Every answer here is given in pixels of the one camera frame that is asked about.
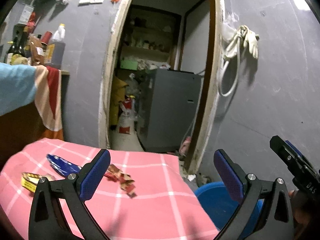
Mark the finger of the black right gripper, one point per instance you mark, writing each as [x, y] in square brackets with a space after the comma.
[292, 159]
[295, 149]

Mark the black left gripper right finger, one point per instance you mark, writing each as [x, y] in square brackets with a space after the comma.
[231, 174]

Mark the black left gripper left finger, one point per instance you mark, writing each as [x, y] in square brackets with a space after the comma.
[92, 173]

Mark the person's right hand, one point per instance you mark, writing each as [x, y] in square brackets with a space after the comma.
[306, 216]

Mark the blue plastic basin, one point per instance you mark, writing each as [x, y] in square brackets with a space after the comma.
[220, 201]

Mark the red torn wrapper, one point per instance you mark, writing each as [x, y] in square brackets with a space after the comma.
[127, 184]

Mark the blue snack wrapper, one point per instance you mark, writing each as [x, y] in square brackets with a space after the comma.
[63, 167]

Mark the pink checkered tablecloth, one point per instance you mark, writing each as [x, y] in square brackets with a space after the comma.
[164, 206]

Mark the yellow snack wrapper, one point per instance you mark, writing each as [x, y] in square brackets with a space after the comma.
[29, 181]

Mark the white red sack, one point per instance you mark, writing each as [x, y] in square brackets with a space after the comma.
[127, 118]

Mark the brown wooden cabinet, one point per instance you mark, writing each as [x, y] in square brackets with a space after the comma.
[22, 127]

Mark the yellow bag in storeroom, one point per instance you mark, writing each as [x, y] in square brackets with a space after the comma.
[117, 96]

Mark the red cream striped cloth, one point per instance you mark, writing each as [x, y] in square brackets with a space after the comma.
[48, 96]

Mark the light blue towel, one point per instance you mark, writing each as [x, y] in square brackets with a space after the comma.
[17, 87]

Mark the white rubber glove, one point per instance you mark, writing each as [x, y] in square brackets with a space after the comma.
[243, 35]

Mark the green box on shelf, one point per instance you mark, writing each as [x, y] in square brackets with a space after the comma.
[129, 64]

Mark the large soy sauce jug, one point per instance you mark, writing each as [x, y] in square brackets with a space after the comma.
[56, 48]

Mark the dark glass bottle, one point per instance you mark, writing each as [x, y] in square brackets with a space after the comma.
[15, 51]

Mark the red paper cup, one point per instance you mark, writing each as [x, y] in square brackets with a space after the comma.
[46, 37]

